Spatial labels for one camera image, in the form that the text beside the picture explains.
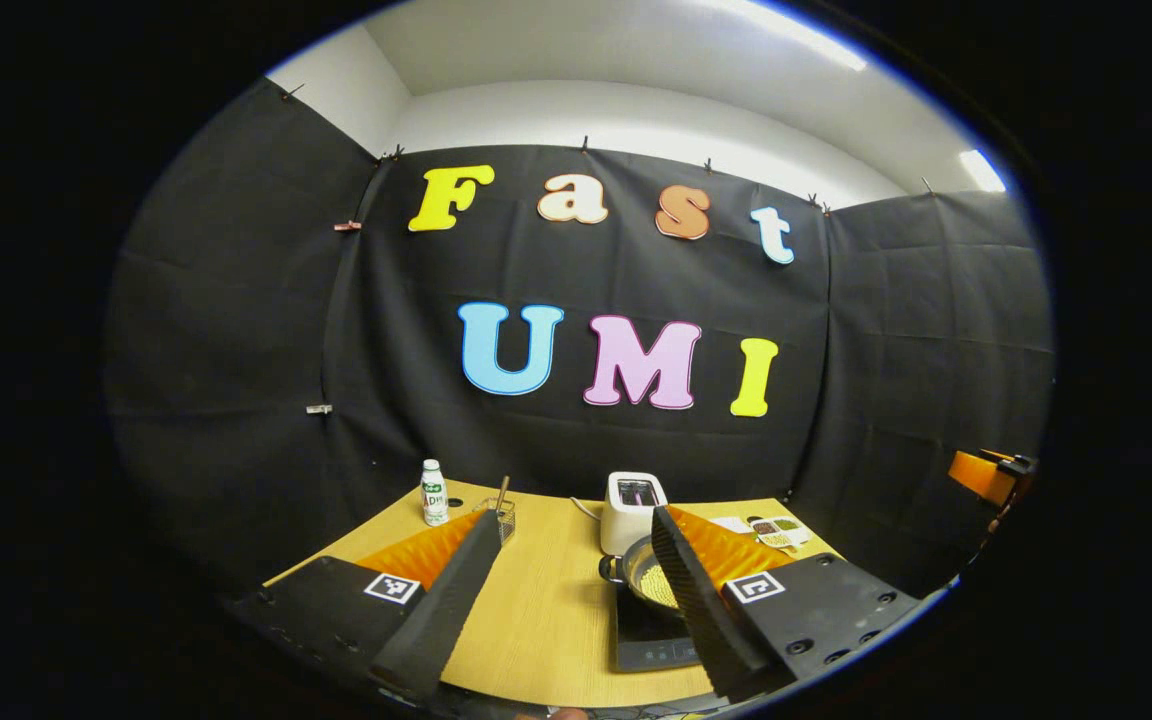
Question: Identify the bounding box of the white green-label drink bottle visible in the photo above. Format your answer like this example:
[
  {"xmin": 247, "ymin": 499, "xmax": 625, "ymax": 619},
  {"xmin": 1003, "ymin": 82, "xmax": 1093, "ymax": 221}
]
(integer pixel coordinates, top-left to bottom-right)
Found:
[{"xmin": 420, "ymin": 459, "xmax": 450, "ymax": 527}]

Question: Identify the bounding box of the black induction cooktop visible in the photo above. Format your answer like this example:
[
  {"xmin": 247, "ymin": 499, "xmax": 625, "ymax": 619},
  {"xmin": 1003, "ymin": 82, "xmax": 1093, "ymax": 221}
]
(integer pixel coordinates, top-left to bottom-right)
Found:
[{"xmin": 612, "ymin": 575, "xmax": 707, "ymax": 673}]

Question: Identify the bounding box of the white toaster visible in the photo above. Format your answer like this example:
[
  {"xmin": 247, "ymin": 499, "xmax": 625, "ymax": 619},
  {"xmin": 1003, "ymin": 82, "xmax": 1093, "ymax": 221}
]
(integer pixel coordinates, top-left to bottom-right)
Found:
[{"xmin": 600, "ymin": 471, "xmax": 669, "ymax": 557}]

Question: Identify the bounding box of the steel pot with black handle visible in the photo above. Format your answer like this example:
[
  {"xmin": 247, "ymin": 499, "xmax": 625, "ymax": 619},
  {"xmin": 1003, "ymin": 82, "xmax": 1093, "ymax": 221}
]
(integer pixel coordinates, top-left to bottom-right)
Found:
[{"xmin": 598, "ymin": 535, "xmax": 682, "ymax": 613}]

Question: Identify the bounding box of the ceiling light panel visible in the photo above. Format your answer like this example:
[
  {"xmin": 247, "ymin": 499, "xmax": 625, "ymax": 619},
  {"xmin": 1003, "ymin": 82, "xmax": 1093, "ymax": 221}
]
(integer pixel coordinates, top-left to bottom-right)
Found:
[
  {"xmin": 958, "ymin": 148, "xmax": 1007, "ymax": 194},
  {"xmin": 706, "ymin": 0, "xmax": 869, "ymax": 73}
]

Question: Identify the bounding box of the white dish with beans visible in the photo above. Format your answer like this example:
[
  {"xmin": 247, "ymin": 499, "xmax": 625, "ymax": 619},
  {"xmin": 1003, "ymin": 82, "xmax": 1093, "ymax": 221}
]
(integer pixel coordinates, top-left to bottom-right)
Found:
[{"xmin": 748, "ymin": 515, "xmax": 815, "ymax": 552}]

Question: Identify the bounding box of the metal wire basket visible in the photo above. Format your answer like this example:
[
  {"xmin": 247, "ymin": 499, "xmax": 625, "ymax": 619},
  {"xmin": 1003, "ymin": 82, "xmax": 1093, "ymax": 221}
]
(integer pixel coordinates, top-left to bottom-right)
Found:
[{"xmin": 476, "ymin": 497, "xmax": 517, "ymax": 546}]

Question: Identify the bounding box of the heap of soybeans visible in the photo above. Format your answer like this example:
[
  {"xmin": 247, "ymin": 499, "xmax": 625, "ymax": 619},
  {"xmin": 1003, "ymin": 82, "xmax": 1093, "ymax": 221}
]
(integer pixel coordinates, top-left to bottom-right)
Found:
[{"xmin": 639, "ymin": 562, "xmax": 682, "ymax": 609}]

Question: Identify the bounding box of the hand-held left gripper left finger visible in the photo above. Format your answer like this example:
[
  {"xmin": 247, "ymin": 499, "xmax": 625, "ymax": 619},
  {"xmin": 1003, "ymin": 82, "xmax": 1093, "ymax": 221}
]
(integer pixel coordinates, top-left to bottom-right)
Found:
[{"xmin": 224, "ymin": 508, "xmax": 505, "ymax": 703}]

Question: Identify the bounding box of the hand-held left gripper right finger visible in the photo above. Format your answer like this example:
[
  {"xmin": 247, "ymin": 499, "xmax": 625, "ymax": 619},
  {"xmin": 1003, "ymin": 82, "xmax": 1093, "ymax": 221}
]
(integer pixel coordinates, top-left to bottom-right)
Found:
[{"xmin": 650, "ymin": 505, "xmax": 925, "ymax": 704}]

